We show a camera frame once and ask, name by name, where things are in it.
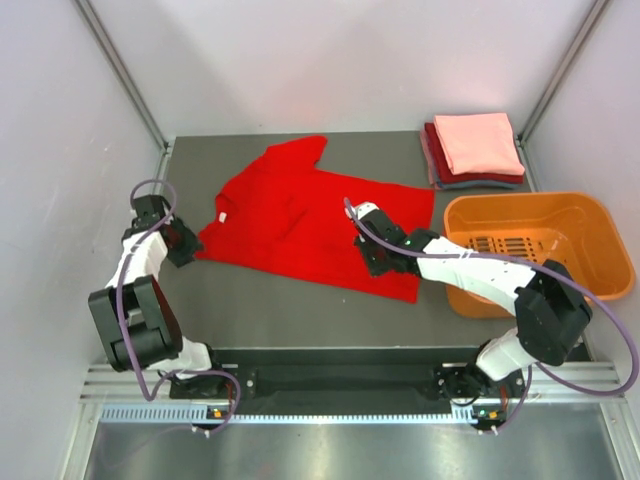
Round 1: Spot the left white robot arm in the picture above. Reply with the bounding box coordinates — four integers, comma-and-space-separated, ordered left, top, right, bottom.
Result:
88, 194, 229, 399

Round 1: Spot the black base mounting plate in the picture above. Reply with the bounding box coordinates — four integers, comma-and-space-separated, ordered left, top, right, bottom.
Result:
166, 347, 525, 418

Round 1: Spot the grey slotted cable duct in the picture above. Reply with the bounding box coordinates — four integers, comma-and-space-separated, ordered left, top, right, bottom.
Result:
99, 402, 501, 426

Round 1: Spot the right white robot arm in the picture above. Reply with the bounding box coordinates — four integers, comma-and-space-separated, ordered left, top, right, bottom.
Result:
345, 202, 592, 396

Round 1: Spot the left aluminium frame post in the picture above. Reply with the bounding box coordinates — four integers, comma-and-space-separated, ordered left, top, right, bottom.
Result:
71, 0, 169, 151

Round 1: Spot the aluminium frame post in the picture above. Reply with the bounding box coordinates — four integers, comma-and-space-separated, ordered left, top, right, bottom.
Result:
517, 0, 612, 145
71, 0, 169, 151

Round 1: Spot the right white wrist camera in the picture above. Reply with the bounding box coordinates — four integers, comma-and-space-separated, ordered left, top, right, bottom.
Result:
344, 202, 379, 221

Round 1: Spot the folded dark red t shirt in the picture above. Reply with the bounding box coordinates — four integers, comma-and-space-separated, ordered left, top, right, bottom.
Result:
424, 122, 524, 183

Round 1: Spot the orange plastic basket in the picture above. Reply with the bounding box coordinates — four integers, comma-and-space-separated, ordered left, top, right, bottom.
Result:
443, 192, 635, 301

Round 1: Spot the right aluminium frame post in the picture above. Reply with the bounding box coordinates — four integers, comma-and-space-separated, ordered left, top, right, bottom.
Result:
517, 0, 612, 145

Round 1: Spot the folded pink t shirt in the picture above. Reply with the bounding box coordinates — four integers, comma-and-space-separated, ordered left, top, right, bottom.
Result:
433, 112, 525, 176

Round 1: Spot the aluminium rail profile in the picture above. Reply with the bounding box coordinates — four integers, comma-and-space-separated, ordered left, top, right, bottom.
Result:
80, 362, 622, 402

